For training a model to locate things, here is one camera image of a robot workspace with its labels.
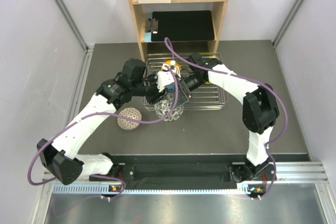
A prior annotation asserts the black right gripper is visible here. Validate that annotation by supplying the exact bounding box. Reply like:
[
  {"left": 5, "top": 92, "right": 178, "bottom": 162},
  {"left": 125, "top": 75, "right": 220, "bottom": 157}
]
[{"left": 171, "top": 74, "right": 207, "bottom": 111}]

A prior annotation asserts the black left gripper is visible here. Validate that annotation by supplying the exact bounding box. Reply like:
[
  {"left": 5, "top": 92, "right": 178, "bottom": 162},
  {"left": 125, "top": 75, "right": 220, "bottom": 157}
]
[{"left": 131, "top": 71, "right": 169, "bottom": 104}]

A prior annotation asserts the patterned white floral bowl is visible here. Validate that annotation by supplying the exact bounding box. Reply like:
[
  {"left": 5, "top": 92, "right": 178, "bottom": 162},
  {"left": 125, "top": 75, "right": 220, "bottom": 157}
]
[{"left": 154, "top": 96, "right": 184, "bottom": 122}]

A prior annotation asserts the orange bowl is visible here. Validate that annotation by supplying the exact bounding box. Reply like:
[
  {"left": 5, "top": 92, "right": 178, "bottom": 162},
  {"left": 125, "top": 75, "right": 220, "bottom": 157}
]
[{"left": 162, "top": 61, "right": 182, "bottom": 74}]

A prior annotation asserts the blue bowl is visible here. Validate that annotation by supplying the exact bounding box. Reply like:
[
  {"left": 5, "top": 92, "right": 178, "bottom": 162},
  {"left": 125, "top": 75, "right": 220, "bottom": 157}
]
[{"left": 165, "top": 83, "right": 175, "bottom": 93}]

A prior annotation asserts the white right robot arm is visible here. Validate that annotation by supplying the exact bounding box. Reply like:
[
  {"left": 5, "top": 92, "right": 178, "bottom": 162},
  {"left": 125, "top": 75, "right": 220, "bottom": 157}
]
[{"left": 185, "top": 53, "right": 279, "bottom": 182}]

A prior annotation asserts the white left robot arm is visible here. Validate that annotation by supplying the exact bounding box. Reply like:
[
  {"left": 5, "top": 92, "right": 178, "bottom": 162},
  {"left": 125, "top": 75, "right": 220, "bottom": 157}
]
[{"left": 33, "top": 59, "right": 178, "bottom": 185}]

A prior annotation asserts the black clipboard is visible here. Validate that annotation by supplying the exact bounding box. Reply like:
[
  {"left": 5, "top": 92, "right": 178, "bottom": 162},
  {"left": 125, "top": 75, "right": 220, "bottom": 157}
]
[{"left": 143, "top": 10, "right": 215, "bottom": 42}]

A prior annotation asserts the metal wire dish rack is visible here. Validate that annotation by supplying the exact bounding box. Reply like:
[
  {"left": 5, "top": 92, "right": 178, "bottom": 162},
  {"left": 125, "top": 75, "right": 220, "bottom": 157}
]
[{"left": 142, "top": 52, "right": 228, "bottom": 111}]

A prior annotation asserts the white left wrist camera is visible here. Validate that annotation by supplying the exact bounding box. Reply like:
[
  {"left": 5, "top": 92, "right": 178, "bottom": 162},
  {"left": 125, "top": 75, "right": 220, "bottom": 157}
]
[{"left": 156, "top": 63, "right": 180, "bottom": 91}]

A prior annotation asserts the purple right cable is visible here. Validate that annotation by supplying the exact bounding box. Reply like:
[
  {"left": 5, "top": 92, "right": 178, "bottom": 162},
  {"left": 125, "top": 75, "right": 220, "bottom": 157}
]
[{"left": 164, "top": 37, "right": 289, "bottom": 200}]

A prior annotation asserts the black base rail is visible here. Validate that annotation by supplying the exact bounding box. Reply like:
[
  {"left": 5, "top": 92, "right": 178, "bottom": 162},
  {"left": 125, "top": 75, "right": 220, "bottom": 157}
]
[{"left": 89, "top": 154, "right": 309, "bottom": 190}]

